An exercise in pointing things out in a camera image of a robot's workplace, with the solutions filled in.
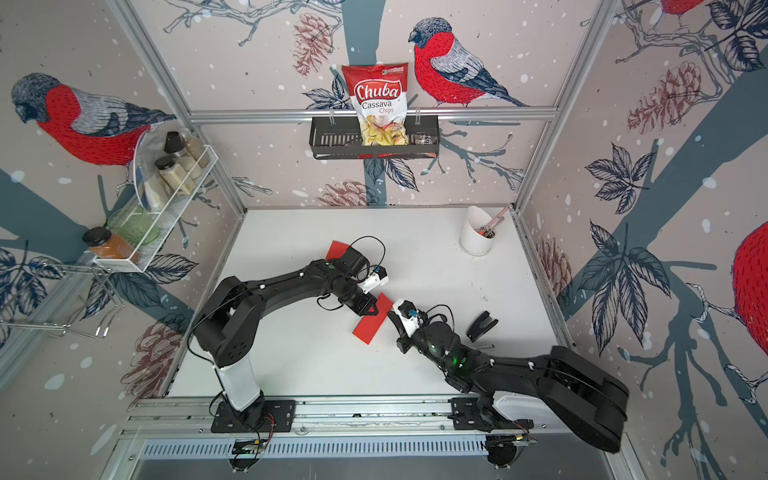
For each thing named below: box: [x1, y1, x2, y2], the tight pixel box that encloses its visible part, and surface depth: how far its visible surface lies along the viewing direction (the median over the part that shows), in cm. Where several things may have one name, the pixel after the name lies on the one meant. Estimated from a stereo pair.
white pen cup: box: [460, 206, 496, 257], surface depth 103 cm
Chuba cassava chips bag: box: [342, 63, 409, 147], surface depth 83 cm
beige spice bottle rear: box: [164, 131, 203, 178], surface depth 83 cm
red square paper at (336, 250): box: [325, 240, 350, 261], surface depth 109 cm
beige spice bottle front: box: [155, 155, 195, 195], surface depth 78 cm
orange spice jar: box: [82, 226, 141, 264], surface depth 63 cm
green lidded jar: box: [107, 205, 160, 244], surface depth 71 cm
